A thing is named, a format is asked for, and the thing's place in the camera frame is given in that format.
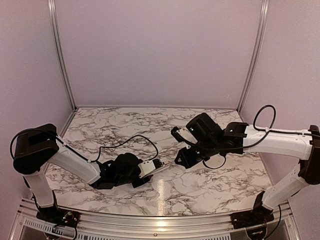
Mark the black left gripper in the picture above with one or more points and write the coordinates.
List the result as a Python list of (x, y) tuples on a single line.
[(143, 181)]

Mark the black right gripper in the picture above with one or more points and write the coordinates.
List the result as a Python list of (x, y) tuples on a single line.
[(187, 162)]

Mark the white remote control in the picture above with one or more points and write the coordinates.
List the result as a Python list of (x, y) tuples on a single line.
[(160, 169)]

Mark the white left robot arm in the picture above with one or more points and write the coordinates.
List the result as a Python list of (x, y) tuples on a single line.
[(102, 176)]

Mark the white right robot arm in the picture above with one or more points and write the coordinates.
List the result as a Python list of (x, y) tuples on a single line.
[(204, 138)]

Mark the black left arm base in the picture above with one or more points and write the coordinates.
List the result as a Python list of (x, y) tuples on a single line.
[(59, 216)]

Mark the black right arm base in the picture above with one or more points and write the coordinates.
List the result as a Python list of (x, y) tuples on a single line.
[(256, 216)]

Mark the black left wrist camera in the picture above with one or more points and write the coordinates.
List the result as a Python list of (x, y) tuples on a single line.
[(155, 163)]

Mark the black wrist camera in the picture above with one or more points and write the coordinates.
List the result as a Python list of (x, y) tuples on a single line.
[(183, 135), (155, 163)]

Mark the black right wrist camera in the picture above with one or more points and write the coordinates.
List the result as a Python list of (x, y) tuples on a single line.
[(183, 135)]

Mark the aluminium front frame rail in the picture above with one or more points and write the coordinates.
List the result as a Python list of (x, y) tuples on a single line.
[(103, 226)]

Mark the aluminium right corner post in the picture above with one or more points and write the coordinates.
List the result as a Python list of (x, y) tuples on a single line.
[(261, 28)]

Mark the aluminium corner post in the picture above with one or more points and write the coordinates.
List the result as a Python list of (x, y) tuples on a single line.
[(60, 54), (261, 28)]

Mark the aluminium left corner post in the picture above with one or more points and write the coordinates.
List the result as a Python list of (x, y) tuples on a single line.
[(60, 54)]

